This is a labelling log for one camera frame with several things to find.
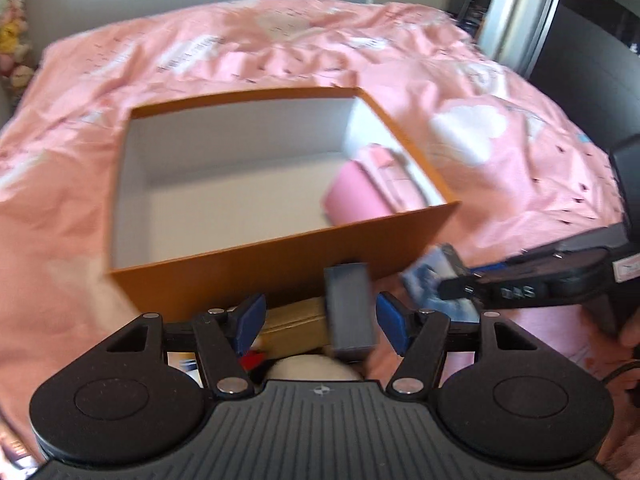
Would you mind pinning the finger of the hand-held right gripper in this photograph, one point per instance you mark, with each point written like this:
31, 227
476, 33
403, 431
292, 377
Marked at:
520, 264
515, 292

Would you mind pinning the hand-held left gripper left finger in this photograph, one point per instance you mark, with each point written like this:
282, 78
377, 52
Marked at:
250, 321

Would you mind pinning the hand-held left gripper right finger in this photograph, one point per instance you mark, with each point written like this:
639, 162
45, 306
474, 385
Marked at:
392, 321

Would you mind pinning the grey rectangular box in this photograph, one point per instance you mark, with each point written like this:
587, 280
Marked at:
350, 310

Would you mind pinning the orange cardboard box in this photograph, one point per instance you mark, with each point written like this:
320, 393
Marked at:
250, 270

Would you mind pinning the blue picture card box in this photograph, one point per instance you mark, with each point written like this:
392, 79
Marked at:
425, 272

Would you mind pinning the white plush toy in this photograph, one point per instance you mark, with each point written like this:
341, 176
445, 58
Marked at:
312, 367

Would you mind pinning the person's right hand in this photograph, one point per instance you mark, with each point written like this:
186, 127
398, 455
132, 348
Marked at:
631, 330

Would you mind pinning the small red object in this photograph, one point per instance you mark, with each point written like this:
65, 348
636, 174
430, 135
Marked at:
252, 360

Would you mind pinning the tan cardboard box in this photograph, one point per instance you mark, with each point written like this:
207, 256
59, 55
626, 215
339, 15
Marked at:
295, 322

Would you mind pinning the dark wardrobe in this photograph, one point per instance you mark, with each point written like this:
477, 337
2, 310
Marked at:
590, 35

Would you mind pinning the pink printed bedsheet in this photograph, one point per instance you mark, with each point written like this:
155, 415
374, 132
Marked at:
275, 45

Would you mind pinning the pile of plush toys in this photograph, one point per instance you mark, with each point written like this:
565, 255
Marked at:
12, 35

